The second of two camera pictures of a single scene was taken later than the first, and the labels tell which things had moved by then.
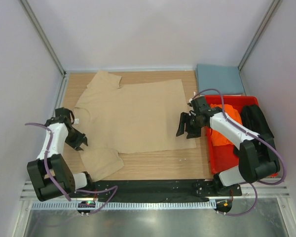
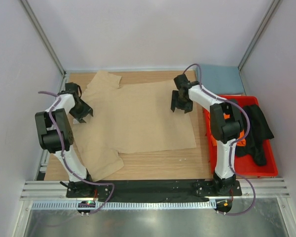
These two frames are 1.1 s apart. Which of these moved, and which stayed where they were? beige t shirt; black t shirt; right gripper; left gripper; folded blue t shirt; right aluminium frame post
Moved: right gripper; left gripper
Stayed: beige t shirt; folded blue t shirt; black t shirt; right aluminium frame post
